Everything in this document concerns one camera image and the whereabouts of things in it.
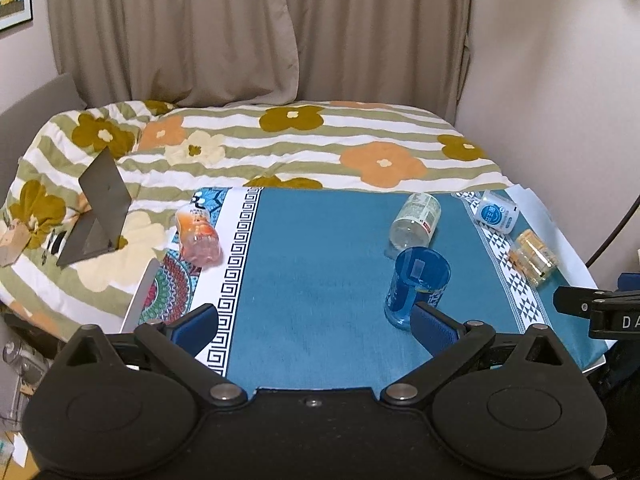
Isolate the beige curtain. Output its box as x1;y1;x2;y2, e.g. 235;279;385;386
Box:
45;0;473;126

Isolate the grey tablet on stand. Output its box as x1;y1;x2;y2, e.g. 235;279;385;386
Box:
56;149;133;267

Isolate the clear plastic container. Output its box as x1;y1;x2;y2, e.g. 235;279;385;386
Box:
0;332;56;421

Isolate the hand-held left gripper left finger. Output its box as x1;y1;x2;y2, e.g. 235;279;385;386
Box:
52;304;248;407

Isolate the transparent blue cup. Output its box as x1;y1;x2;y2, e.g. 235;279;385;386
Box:
384;246;452;332

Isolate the grey headboard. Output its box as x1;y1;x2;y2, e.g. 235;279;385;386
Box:
0;72;88;173

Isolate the black cable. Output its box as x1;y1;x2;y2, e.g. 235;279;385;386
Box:
585;180;640;267

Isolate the blue patterned cloth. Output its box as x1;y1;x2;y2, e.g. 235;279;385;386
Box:
135;187;618;381

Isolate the small amber bottle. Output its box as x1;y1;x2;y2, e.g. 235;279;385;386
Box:
507;229;559;288

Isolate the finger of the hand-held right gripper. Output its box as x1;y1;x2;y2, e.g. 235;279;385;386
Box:
552;285;640;318

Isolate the orange drink bottle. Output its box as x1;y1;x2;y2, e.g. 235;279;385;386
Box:
175;204;223;268

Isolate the small white blue-label bottle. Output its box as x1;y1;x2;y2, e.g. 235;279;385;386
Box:
472;190;521;233

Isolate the brown paper tag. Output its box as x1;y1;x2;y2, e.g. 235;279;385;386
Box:
0;222;29;267

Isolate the clear plastic bottle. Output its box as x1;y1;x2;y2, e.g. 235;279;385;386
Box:
389;192;442;256

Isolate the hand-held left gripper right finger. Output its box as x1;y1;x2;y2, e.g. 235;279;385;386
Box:
380;302;583;407

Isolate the silver flat panel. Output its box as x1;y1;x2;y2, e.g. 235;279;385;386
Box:
120;259;162;334

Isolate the floral striped blanket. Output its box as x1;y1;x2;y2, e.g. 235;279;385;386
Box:
0;100;516;341

